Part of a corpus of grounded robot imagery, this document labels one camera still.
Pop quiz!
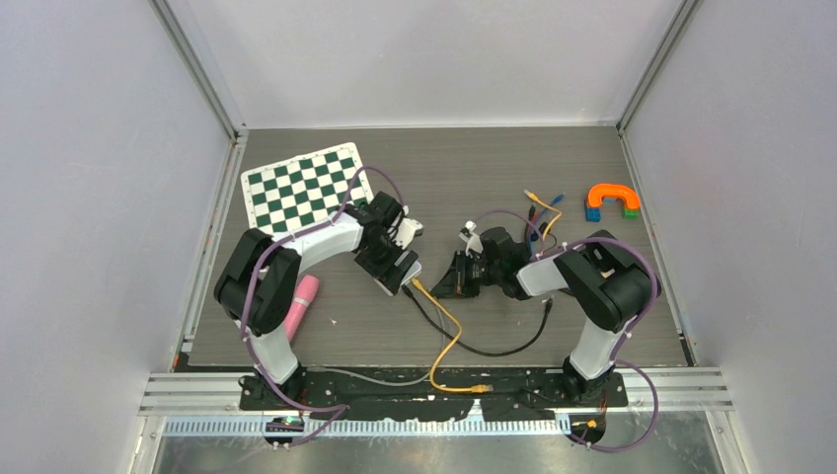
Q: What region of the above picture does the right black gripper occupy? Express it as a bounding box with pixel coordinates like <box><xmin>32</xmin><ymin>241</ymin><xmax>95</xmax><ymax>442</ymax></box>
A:
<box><xmin>433</xmin><ymin>251</ymin><xmax>503</xmax><ymax>299</ymax></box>

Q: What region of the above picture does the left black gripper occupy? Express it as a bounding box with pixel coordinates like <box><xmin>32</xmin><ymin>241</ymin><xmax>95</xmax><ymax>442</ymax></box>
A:
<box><xmin>356</xmin><ymin>230</ymin><xmax>417</xmax><ymax>292</ymax></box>

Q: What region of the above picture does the yellow ethernet cable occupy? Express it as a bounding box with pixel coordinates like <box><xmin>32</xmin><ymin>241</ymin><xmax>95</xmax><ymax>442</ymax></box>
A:
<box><xmin>524</xmin><ymin>190</ymin><xmax>564</xmax><ymax>240</ymax></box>
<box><xmin>410</xmin><ymin>277</ymin><xmax>495</xmax><ymax>395</ymax></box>

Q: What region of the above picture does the white router box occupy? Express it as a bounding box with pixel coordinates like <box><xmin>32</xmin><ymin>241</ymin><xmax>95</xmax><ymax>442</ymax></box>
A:
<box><xmin>374</xmin><ymin>261</ymin><xmax>422</xmax><ymax>296</ymax></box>

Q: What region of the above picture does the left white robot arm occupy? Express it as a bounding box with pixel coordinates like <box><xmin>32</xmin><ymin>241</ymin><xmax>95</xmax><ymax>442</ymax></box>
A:
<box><xmin>213</xmin><ymin>192</ymin><xmax>424</xmax><ymax>409</ymax></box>

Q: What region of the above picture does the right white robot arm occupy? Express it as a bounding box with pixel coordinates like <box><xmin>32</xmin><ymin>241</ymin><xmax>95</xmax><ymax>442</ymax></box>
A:
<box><xmin>430</xmin><ymin>227</ymin><xmax>661</xmax><ymax>406</ymax></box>

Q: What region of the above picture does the pink marker pen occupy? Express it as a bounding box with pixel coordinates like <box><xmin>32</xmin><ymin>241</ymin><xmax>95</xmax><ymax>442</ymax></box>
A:
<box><xmin>284</xmin><ymin>275</ymin><xmax>320</xmax><ymax>342</ymax></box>

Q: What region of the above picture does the green white chessboard mat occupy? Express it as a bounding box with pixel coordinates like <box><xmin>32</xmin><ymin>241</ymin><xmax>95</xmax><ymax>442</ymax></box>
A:
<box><xmin>240</xmin><ymin>142</ymin><xmax>373</xmax><ymax>234</ymax></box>

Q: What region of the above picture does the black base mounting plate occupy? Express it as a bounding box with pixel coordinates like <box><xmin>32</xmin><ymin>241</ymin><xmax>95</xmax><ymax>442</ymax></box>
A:
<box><xmin>238</xmin><ymin>365</ymin><xmax>629</xmax><ymax>424</ymax></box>

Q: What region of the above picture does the blue toy block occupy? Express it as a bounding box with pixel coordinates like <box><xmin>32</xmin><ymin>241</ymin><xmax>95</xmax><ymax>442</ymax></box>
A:
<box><xmin>584</xmin><ymin>199</ymin><xmax>602</xmax><ymax>222</ymax></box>

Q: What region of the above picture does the orange arch toy block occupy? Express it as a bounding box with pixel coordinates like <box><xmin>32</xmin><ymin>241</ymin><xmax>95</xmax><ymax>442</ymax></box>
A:
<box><xmin>585</xmin><ymin>183</ymin><xmax>642</xmax><ymax>210</ymax></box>

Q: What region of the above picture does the grey cable on router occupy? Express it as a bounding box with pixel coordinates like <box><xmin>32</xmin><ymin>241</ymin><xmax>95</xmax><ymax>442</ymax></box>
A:
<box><xmin>313</xmin><ymin>294</ymin><xmax>459</xmax><ymax>388</ymax></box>

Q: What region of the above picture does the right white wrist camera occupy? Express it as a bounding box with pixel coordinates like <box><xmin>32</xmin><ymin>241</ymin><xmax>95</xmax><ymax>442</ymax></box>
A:
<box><xmin>459</xmin><ymin>220</ymin><xmax>484</xmax><ymax>256</ymax></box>

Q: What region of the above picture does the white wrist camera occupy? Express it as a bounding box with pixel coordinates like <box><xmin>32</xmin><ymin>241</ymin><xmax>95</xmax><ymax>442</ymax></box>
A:
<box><xmin>459</xmin><ymin>220</ymin><xmax>484</xmax><ymax>256</ymax></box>
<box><xmin>394</xmin><ymin>218</ymin><xmax>424</xmax><ymax>249</ymax></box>

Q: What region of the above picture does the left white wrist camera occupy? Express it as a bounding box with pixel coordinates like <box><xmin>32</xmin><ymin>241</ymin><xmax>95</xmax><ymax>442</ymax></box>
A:
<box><xmin>394</xmin><ymin>218</ymin><xmax>424</xmax><ymax>249</ymax></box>

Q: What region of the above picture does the black power adapter with cord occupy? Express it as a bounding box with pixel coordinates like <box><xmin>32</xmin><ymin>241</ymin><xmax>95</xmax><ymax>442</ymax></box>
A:
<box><xmin>529</xmin><ymin>222</ymin><xmax>558</xmax><ymax>254</ymax></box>

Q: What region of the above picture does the aluminium frame rail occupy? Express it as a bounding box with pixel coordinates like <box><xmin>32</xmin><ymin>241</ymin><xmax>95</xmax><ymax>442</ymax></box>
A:
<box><xmin>139</xmin><ymin>367</ymin><xmax>733</xmax><ymax>421</ymax></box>

